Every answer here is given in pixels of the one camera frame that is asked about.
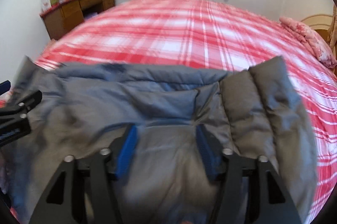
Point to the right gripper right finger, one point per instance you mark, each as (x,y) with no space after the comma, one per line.
(250,190)

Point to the red white plaid bedsheet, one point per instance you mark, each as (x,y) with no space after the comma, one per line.
(203,34)

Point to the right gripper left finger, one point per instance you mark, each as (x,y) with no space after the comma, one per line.
(90,178)

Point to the pink floral folded quilt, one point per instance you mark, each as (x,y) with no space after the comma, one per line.
(311,40)

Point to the white greeting card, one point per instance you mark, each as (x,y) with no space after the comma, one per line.
(45,5)

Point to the cream wooden headboard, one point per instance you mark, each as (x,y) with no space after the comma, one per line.
(326,26)

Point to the grey puffer jacket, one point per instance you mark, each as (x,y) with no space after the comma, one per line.
(85,107)

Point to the brown wooden desk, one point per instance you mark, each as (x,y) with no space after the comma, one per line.
(63,18)

